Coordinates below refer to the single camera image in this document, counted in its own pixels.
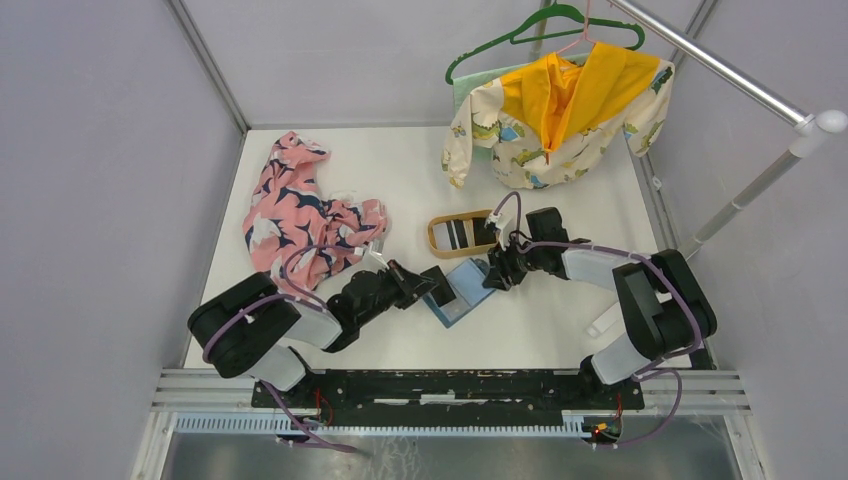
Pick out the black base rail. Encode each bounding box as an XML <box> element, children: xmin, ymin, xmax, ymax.
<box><xmin>281</xmin><ymin>369</ymin><xmax>645</xmax><ymax>427</ymax></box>

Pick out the white toothed cable duct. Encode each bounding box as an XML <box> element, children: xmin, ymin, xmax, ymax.
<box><xmin>173</xmin><ymin>412</ymin><xmax>588</xmax><ymax>439</ymax></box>

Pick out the metal clothes rack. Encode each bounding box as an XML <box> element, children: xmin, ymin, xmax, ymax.
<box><xmin>529</xmin><ymin>0</ymin><xmax>848</xmax><ymax>263</ymax></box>

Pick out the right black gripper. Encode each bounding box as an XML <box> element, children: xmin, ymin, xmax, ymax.
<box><xmin>482</xmin><ymin>233</ymin><xmax>544</xmax><ymax>292</ymax></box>

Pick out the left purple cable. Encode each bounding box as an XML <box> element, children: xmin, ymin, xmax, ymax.
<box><xmin>201</xmin><ymin>243</ymin><xmax>366</xmax><ymax>455</ymax></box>

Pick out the oval wooden tray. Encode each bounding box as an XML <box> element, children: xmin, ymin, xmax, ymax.
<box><xmin>426</xmin><ymin>209</ymin><xmax>501</xmax><ymax>259</ymax></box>

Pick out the blue leather card holder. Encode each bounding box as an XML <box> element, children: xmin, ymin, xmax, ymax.
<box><xmin>423</xmin><ymin>258</ymin><xmax>494</xmax><ymax>328</ymax></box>

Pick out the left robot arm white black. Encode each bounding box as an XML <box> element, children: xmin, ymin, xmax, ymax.
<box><xmin>187</xmin><ymin>260</ymin><xmax>440</xmax><ymax>408</ymax></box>

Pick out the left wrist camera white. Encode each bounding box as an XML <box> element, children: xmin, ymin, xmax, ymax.
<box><xmin>354</xmin><ymin>239</ymin><xmax>389</xmax><ymax>270</ymax></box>

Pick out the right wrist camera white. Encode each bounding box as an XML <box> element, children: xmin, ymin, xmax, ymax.
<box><xmin>485</xmin><ymin>211</ymin><xmax>516</xmax><ymax>250</ymax></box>

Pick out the pink wire hanger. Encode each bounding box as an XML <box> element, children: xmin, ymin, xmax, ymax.
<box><xmin>556</xmin><ymin>0</ymin><xmax>595</xmax><ymax>73</ymax></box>

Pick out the dinosaur print yellow lined jacket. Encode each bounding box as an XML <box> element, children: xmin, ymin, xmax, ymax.
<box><xmin>440</xmin><ymin>43</ymin><xmax>676</xmax><ymax>189</ymax></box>

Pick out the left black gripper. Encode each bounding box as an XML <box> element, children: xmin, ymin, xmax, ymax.
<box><xmin>356</xmin><ymin>258</ymin><xmax>439</xmax><ymax>327</ymax></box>

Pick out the pink shark print garment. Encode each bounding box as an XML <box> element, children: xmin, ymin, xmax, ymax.
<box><xmin>242</xmin><ymin>131</ymin><xmax>390</xmax><ymax>295</ymax></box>

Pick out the grey striped credit card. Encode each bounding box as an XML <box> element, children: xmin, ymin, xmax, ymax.
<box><xmin>446</xmin><ymin>219</ymin><xmax>469</xmax><ymax>250</ymax></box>

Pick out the black credit card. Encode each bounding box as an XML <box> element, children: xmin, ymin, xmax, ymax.
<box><xmin>421</xmin><ymin>266</ymin><xmax>456</xmax><ymax>307</ymax></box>

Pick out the green plastic hanger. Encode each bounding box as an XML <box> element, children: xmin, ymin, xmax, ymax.
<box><xmin>444</xmin><ymin>2</ymin><xmax>646</xmax><ymax>86</ymax></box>

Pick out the white plastic bracket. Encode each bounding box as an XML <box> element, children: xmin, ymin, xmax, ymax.
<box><xmin>585</xmin><ymin>304</ymin><xmax>623</xmax><ymax>338</ymax></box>

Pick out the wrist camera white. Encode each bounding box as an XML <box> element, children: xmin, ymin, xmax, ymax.
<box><xmin>485</xmin><ymin>211</ymin><xmax>516</xmax><ymax>250</ymax></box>
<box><xmin>354</xmin><ymin>239</ymin><xmax>389</xmax><ymax>270</ymax></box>

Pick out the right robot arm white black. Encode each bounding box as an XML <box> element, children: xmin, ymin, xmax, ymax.
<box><xmin>483</xmin><ymin>207</ymin><xmax>717</xmax><ymax>408</ymax></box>

